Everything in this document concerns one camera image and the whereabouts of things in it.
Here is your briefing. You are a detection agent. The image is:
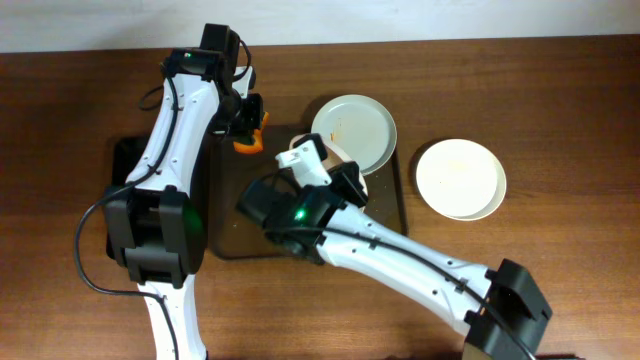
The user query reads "cream plate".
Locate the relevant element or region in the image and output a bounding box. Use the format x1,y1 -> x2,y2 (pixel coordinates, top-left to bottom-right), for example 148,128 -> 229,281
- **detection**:
415,139 -> 507,222

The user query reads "pale blue plate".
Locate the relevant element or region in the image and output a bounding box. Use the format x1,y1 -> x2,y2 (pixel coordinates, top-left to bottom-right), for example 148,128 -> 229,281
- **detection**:
311,94 -> 398,175

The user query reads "brown serving tray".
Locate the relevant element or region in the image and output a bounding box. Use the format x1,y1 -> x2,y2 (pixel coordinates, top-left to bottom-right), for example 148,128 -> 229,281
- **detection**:
208,125 -> 409,260

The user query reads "black small tray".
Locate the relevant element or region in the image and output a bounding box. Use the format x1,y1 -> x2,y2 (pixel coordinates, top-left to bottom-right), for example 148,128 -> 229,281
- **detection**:
105,133 -> 211,261

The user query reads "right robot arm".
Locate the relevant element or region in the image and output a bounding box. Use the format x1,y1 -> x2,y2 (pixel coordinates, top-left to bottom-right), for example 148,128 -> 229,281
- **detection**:
236,133 -> 553,360

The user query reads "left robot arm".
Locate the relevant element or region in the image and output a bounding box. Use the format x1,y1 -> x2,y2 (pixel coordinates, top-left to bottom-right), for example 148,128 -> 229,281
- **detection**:
104,24 -> 268,359

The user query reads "orange green scrub sponge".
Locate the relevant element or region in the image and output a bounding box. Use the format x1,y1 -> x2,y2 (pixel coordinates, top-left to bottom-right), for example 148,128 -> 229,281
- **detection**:
233,112 -> 270,155

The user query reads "pink white plate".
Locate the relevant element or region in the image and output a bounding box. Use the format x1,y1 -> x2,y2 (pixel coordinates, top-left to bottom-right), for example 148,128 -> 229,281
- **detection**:
288,132 -> 370,211

